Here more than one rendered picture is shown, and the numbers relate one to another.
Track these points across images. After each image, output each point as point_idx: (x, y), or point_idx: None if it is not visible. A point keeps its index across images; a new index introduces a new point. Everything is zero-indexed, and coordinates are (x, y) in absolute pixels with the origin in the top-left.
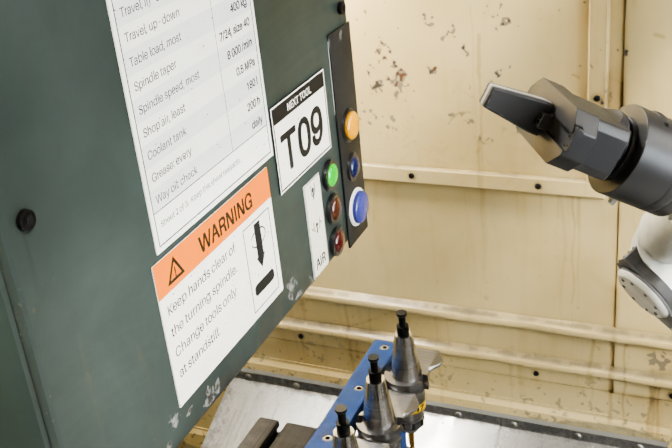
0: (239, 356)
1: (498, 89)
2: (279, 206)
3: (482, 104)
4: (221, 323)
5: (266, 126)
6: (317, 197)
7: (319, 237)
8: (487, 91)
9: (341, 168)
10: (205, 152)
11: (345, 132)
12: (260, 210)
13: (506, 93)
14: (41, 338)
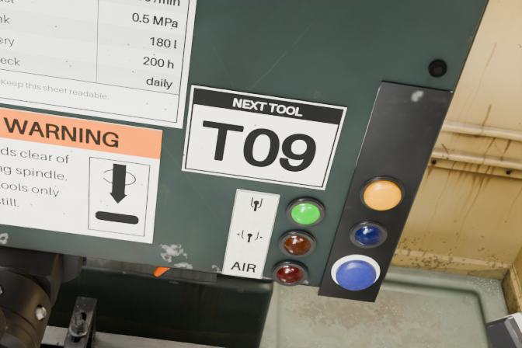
0: (49, 241)
1: (509, 327)
2: (177, 177)
3: (489, 321)
4: (23, 200)
5: (178, 96)
6: (264, 214)
7: (250, 248)
8: (506, 316)
9: (339, 220)
10: (40, 57)
11: (363, 193)
12: (132, 159)
13: (513, 342)
14: None
